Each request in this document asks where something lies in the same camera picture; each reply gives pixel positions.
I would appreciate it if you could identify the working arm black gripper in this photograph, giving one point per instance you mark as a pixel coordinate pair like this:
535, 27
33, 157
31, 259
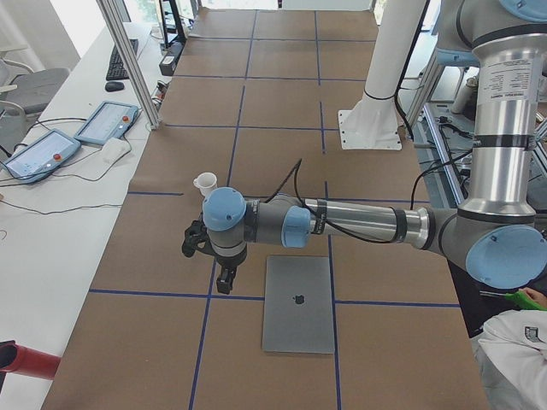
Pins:
230, 260

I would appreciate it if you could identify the white mug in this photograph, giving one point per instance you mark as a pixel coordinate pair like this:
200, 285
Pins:
206, 183

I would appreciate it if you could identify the working silver robot arm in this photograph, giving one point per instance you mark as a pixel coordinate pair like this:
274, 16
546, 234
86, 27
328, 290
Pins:
491, 234

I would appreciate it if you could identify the grey closed laptop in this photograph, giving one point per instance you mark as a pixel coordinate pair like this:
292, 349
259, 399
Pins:
298, 305

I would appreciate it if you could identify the white cloth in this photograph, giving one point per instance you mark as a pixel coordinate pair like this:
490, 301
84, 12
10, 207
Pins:
114, 149

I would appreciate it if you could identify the far blue teach pendant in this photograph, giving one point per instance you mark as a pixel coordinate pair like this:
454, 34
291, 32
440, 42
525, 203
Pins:
109, 120

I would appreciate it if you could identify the blue teach pendant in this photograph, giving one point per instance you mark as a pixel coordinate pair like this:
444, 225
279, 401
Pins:
109, 120
41, 158

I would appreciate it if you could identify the red bottle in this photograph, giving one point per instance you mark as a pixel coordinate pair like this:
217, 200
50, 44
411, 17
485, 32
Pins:
26, 361

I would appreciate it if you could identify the black box device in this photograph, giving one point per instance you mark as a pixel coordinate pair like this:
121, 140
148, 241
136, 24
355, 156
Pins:
170, 61

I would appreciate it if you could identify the black computer mouse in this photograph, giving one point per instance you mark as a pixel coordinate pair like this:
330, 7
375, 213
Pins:
114, 86

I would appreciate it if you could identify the near blue teach pendant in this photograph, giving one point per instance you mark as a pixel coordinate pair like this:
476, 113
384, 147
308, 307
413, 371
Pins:
41, 158

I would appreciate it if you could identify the black keyboard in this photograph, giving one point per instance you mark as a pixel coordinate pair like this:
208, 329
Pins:
116, 69

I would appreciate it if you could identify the grey office chair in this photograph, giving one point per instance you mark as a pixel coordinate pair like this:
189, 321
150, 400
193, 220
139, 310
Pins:
25, 93

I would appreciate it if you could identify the seated person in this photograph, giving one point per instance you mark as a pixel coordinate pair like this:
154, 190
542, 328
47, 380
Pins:
511, 356

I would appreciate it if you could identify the aluminium frame post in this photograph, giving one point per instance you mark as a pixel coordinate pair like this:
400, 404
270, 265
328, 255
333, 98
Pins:
117, 31

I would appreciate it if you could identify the white pedestal column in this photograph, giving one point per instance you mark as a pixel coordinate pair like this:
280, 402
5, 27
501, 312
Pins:
372, 123

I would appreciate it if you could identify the green handled tool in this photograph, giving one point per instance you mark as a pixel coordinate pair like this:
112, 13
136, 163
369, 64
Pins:
519, 298

